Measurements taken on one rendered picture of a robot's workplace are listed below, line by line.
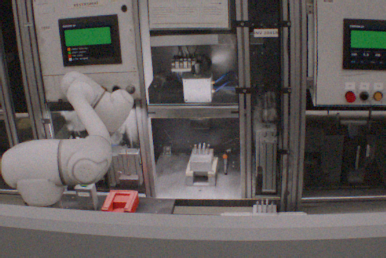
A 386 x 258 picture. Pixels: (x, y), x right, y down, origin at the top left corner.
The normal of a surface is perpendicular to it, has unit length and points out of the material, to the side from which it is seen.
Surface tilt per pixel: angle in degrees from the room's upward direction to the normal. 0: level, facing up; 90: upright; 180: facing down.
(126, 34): 90
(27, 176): 92
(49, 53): 90
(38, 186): 91
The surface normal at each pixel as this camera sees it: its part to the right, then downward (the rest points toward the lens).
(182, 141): -0.12, 0.42
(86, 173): 0.20, 0.26
